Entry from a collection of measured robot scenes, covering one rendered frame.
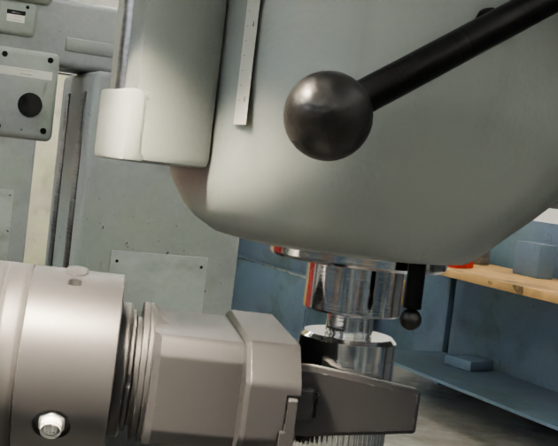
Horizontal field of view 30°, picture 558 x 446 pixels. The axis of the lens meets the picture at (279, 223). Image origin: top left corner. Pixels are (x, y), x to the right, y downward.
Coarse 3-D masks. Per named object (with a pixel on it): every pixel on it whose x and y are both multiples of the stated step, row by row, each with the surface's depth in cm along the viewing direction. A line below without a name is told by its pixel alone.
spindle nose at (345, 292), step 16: (320, 272) 49; (336, 272) 48; (352, 272) 48; (368, 272) 48; (320, 288) 49; (336, 288) 48; (352, 288) 48; (368, 288) 48; (384, 288) 49; (400, 288) 50; (304, 304) 50; (320, 304) 49; (336, 304) 48; (352, 304) 48; (368, 304) 48; (384, 304) 49; (400, 304) 50
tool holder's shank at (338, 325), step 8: (328, 320) 50; (336, 320) 50; (344, 320) 50; (352, 320) 50; (360, 320) 50; (368, 320) 50; (328, 328) 50; (336, 328) 50; (344, 328) 50; (352, 328) 50; (360, 328) 50; (368, 328) 50; (352, 336) 50; (360, 336) 50; (368, 336) 50
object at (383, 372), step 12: (312, 360) 49; (324, 360) 49; (336, 360) 49; (348, 372) 49; (360, 372) 49; (372, 372) 49; (384, 372) 49; (300, 444) 50; (312, 444) 49; (324, 444) 49; (336, 444) 49; (348, 444) 49; (360, 444) 49; (372, 444) 49
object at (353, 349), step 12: (300, 336) 50; (312, 336) 49; (324, 336) 49; (336, 336) 49; (348, 336) 50; (372, 336) 51; (384, 336) 51; (312, 348) 49; (324, 348) 49; (336, 348) 49; (348, 348) 48; (360, 348) 48; (372, 348) 49; (384, 348) 49; (348, 360) 48; (360, 360) 49; (372, 360) 49; (384, 360) 49
